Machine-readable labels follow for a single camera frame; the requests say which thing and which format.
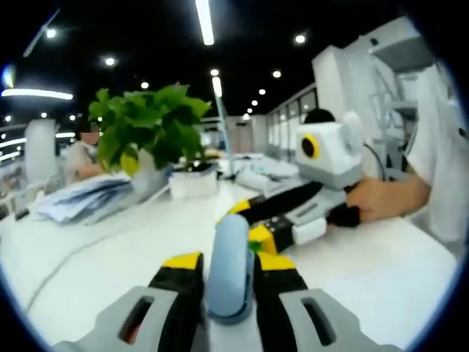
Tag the curved ceiling light strip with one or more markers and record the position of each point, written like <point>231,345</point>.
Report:
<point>36,93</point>

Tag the straight ceiling light bar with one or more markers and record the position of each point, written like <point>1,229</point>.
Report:
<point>205,22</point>

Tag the green potted plant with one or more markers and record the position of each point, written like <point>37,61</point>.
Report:
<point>154,121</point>

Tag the person's right hand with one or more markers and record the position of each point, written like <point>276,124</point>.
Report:
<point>381,199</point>

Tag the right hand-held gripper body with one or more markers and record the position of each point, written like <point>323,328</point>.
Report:
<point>337,154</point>

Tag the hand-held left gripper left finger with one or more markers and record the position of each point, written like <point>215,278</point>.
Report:
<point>110,322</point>

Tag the white round pillar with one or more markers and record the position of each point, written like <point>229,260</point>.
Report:
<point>42,150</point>

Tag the stack of blue-white documents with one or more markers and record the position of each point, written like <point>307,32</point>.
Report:
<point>88,199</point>

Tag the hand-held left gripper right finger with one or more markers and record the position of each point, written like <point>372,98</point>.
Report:
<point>348,330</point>

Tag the white storage shelf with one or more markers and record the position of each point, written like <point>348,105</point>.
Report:
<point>340,73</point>

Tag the person's white shirt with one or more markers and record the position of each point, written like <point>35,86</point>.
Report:
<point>436,146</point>

